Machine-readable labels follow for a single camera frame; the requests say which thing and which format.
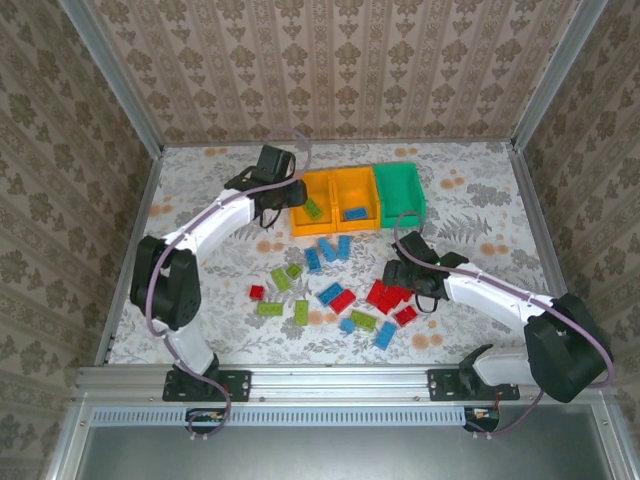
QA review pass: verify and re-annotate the orange plastic bin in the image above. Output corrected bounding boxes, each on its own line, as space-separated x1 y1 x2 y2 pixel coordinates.
290 169 337 239
330 167 382 233

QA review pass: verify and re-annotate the green plastic bin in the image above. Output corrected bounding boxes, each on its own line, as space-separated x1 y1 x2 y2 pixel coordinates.
373 162 429 230

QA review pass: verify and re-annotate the floral patterned table cover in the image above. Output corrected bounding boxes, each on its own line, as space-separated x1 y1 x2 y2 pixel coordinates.
107 141 574 366

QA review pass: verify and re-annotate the black connector board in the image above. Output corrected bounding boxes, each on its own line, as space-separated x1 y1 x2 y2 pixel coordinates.
462 405 502 432
185 407 226 434

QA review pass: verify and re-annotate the grey metal panel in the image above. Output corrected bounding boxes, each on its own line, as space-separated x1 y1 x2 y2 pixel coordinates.
74 424 619 480

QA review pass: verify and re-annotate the aluminium front mounting rail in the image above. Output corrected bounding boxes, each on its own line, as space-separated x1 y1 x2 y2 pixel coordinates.
74 364 609 402

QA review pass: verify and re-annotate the aluminium table side rail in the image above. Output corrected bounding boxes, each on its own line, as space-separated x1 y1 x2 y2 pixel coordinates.
94 146 166 366
505 142 564 301

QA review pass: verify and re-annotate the white slotted cable duct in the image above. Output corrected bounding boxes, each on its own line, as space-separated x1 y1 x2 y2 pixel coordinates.
92 405 469 427

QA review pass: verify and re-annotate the aluminium frame post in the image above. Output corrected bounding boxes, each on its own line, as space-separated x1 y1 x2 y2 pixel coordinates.
57 0 166 154
510 0 611 151

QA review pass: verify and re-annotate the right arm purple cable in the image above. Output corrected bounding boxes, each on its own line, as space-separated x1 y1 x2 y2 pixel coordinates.
392 212 616 441

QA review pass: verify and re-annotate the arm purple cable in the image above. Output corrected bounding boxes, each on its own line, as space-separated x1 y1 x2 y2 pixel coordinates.
147 128 314 444
392 212 616 441

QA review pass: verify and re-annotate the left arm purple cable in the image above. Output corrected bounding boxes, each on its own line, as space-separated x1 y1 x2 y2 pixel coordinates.
147 128 314 444

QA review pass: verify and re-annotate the aluminium lower frame bar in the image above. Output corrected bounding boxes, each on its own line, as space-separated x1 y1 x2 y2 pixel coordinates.
42 399 94 480
592 394 640 480

